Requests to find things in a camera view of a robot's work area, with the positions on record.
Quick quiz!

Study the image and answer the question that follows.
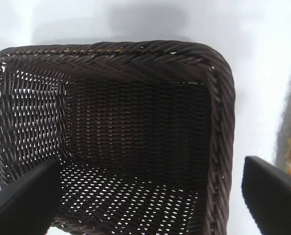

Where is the dark brown woven basket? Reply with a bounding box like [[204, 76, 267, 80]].
[[0, 40, 236, 235]]

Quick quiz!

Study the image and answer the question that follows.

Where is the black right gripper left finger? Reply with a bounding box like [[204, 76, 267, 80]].
[[0, 159, 61, 235]]

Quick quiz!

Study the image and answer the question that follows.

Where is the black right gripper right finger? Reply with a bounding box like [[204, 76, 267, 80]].
[[242, 156, 291, 235]]

